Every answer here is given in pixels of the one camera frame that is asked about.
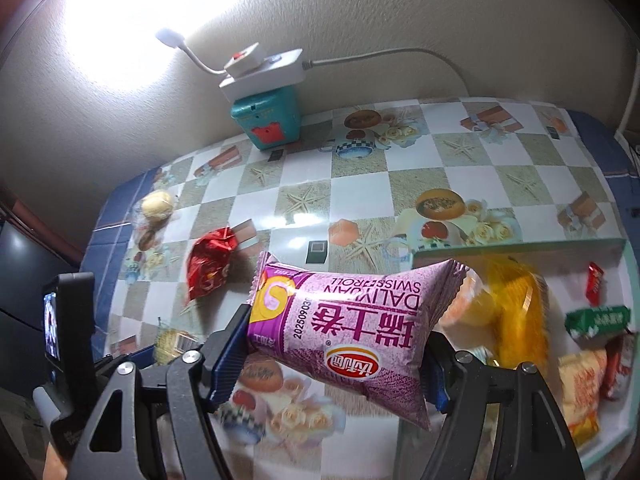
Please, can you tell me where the white power strip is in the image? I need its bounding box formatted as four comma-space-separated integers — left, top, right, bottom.
219, 49, 306, 103

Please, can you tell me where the dark green snack packet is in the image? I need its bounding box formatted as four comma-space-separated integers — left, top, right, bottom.
565, 306, 632, 342

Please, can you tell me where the white gooseneck plug-in lamp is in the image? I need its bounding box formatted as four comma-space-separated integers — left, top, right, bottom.
155, 27, 263, 78

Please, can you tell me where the purple cake roll packet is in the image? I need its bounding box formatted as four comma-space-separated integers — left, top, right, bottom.
247, 251, 468, 432

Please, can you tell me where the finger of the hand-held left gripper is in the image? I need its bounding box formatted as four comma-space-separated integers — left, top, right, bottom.
94, 345, 152, 370

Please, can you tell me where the small teal box red label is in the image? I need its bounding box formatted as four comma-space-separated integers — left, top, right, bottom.
230, 85, 301, 152

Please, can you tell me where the yellow cake in clear wrapper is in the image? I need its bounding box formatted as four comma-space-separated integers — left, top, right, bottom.
155, 327, 201, 366
140, 190, 177, 222

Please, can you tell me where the small red snack packet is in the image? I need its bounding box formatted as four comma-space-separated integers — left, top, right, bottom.
585, 261, 607, 307

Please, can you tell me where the person's left hand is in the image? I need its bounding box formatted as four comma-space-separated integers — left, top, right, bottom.
46, 442, 68, 480

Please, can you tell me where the orange striped snack packet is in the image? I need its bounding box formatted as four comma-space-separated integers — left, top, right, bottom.
556, 349, 608, 451

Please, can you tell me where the red and white snack packet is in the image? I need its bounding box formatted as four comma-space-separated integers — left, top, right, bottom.
602, 332, 638, 402

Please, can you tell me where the long yellow snack packet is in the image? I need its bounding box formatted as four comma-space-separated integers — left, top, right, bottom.
445, 255, 551, 368

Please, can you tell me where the red foil snack packet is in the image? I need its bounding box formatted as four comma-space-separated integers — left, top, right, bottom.
185, 226, 240, 306

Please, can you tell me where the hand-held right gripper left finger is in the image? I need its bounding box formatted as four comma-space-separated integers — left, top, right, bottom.
67, 305, 253, 480

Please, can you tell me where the shallow green cardboard box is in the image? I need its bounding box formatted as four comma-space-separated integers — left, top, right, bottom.
410, 237, 636, 480

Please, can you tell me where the white power strip cable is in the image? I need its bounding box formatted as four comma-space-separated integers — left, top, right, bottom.
300, 49, 468, 98

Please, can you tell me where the dark glossy cabinet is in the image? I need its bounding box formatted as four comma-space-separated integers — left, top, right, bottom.
0, 220, 83, 411

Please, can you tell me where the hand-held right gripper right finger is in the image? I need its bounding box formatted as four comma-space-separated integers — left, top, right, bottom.
417, 332, 586, 480

